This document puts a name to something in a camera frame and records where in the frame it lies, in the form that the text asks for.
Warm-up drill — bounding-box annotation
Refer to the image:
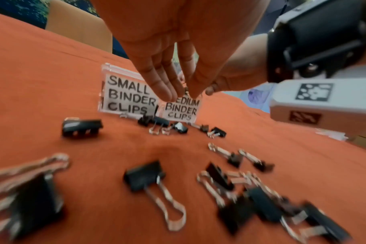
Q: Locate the clear two-compartment plastic box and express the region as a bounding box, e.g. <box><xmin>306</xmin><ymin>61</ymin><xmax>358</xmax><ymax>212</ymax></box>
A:
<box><xmin>97</xmin><ymin>62</ymin><xmax>204</xmax><ymax>125</ymax></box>

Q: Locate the pile of black binder clips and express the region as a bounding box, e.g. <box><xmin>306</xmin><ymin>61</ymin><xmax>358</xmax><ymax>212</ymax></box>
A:
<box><xmin>0</xmin><ymin>114</ymin><xmax>352</xmax><ymax>244</ymax></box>

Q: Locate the person's left hand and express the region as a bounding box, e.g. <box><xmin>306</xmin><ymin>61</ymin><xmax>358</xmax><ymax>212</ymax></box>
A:
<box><xmin>89</xmin><ymin>0</ymin><xmax>273</xmax><ymax>103</ymax></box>

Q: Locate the red tablecloth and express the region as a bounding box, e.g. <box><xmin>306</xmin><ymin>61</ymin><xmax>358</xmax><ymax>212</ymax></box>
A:
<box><xmin>0</xmin><ymin>10</ymin><xmax>366</xmax><ymax>244</ymax></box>

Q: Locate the black wristband with marker tags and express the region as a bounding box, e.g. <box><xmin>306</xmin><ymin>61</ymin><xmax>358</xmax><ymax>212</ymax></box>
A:
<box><xmin>265</xmin><ymin>0</ymin><xmax>366</xmax><ymax>84</ymax></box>

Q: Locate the person's right hand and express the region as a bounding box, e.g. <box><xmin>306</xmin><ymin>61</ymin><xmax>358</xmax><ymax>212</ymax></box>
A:
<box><xmin>201</xmin><ymin>33</ymin><xmax>270</xmax><ymax>96</ymax></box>

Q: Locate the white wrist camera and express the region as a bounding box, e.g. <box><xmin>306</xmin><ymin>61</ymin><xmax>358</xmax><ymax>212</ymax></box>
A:
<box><xmin>269</xmin><ymin>78</ymin><xmax>366</xmax><ymax>141</ymax></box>

